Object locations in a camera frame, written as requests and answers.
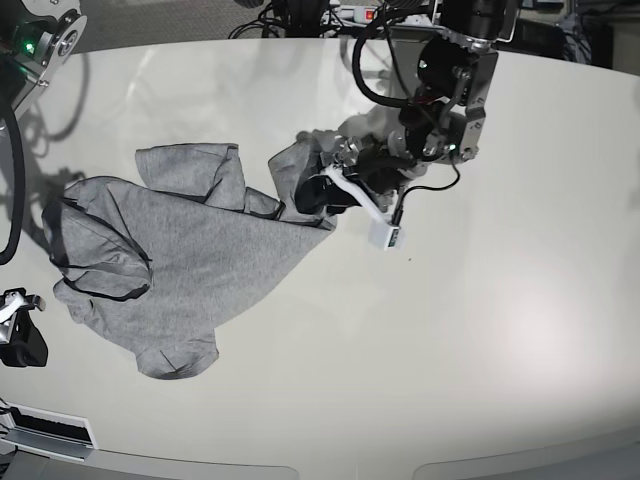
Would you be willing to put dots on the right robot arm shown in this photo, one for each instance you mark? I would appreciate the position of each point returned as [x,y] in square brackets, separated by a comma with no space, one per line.
[36,39]

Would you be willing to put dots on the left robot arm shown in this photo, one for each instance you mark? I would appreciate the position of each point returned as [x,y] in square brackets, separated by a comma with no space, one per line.
[441,119]

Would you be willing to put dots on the white cable grommet box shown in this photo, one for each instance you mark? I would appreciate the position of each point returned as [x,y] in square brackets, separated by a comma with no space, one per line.
[47,433]

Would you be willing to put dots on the grey t-shirt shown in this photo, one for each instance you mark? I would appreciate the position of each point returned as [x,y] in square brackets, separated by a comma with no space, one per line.
[156,267]

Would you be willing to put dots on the black power adapter brick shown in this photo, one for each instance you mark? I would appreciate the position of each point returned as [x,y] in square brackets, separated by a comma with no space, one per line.
[537,39]

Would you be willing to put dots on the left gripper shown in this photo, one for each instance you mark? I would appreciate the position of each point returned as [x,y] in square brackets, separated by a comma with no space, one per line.
[381,167]

